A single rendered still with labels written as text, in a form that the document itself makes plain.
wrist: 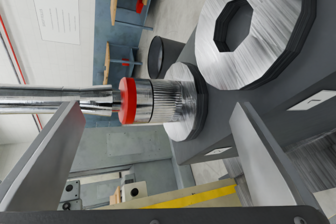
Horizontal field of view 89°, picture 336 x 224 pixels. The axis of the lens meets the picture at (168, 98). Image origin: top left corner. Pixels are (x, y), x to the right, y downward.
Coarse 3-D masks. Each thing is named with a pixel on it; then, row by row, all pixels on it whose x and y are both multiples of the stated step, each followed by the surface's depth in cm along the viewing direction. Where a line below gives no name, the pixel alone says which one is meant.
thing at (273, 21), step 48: (240, 0) 12; (288, 0) 8; (192, 48) 19; (240, 48) 11; (288, 48) 9; (192, 96) 16; (240, 96) 13; (288, 96) 10; (192, 144) 18; (288, 144) 26
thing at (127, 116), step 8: (120, 80) 17; (128, 80) 16; (120, 88) 17; (128, 88) 15; (128, 96) 15; (128, 104) 15; (120, 112) 17; (128, 112) 15; (120, 120) 17; (128, 120) 16
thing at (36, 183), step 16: (64, 112) 9; (80, 112) 11; (48, 128) 8; (64, 128) 9; (80, 128) 11; (32, 144) 8; (48, 144) 8; (64, 144) 9; (32, 160) 7; (48, 160) 8; (64, 160) 9; (16, 176) 6; (32, 176) 7; (48, 176) 8; (64, 176) 9; (0, 192) 6; (16, 192) 6; (32, 192) 7; (48, 192) 8; (0, 208) 6; (16, 208) 6; (32, 208) 7; (48, 208) 8
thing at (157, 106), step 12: (144, 84) 16; (156, 84) 17; (168, 84) 17; (180, 84) 18; (144, 96) 16; (156, 96) 16; (168, 96) 17; (180, 96) 17; (144, 108) 16; (156, 108) 16; (168, 108) 17; (180, 108) 17; (144, 120) 17; (156, 120) 17; (168, 120) 18
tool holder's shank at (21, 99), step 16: (0, 96) 12; (16, 96) 13; (32, 96) 13; (48, 96) 14; (64, 96) 14; (80, 96) 15; (96, 96) 15; (112, 96) 16; (0, 112) 13; (16, 112) 13; (32, 112) 14; (48, 112) 14; (96, 112) 15
